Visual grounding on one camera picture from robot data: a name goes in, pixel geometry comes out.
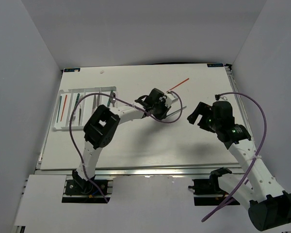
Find long orange chopstick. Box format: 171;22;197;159
167;78;190;92

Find black handled fork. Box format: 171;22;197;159
78;106;83;126

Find green handled fork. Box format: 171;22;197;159
71;93;81;122

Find short orange chopstick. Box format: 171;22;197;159
60;95;67;121

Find pink handled spoon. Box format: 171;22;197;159
110;92;116;107

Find green handled spoon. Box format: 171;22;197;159
107;91;114;107

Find pink handled knife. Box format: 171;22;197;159
92;95;97;111

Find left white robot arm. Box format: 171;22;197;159
72;88;181;194

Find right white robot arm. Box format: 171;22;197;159
187;94;291;232

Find right blue corner label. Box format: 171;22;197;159
207;63;224;67

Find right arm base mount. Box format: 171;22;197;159
188;167;232;206

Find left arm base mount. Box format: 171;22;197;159
62;179;113;204

